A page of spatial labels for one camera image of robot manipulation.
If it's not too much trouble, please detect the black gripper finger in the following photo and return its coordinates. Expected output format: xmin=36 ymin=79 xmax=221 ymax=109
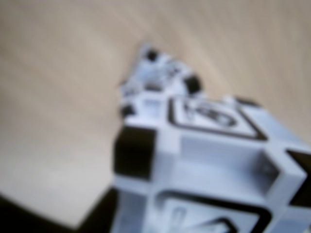
xmin=76 ymin=188 xmax=119 ymax=233

